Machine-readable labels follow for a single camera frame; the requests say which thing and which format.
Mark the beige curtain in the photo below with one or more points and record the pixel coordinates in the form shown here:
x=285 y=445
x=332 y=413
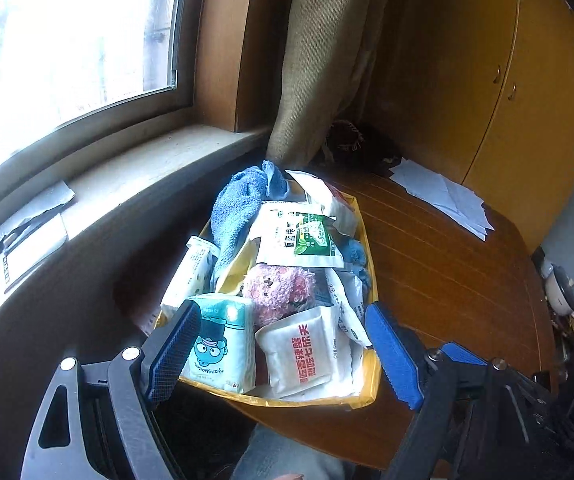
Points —
x=317 y=60

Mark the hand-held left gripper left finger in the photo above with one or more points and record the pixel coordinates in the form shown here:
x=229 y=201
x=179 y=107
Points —
x=172 y=355

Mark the white labelled paper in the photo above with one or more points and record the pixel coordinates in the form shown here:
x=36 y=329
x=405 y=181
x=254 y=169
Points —
x=32 y=245

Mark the teal cartoon tissue pack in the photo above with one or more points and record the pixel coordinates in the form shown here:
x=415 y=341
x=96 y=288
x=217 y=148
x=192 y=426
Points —
x=227 y=340

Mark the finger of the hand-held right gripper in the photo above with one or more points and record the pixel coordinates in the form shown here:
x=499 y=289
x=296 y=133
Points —
x=464 y=357

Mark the yellow cardboard box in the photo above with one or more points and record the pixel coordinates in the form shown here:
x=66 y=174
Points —
x=317 y=402

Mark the pile of white paper sheets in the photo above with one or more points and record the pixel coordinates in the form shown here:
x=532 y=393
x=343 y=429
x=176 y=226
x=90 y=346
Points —
x=442 y=185

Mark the green white packet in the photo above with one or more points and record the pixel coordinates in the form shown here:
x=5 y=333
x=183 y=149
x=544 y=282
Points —
x=312 y=240

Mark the white packet blue print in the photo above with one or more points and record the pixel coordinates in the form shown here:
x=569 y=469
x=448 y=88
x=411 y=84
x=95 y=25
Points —
x=349 y=305

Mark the person's leg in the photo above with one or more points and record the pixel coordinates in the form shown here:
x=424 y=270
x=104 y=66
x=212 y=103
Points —
x=277 y=455

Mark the white packet red label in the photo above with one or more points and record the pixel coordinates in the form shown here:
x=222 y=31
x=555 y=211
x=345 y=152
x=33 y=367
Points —
x=302 y=355
x=317 y=190

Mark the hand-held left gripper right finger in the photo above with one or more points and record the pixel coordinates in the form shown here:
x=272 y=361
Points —
x=392 y=355

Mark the pink plush toy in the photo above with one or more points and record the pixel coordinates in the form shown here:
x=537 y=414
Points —
x=277 y=285

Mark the white dotted packet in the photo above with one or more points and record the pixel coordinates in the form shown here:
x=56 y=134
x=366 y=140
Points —
x=187 y=275

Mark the yellow wooden cabinet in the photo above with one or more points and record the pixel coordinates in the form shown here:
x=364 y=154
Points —
x=542 y=85

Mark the dark fringed cloth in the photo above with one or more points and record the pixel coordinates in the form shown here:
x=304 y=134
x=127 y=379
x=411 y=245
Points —
x=362 y=145

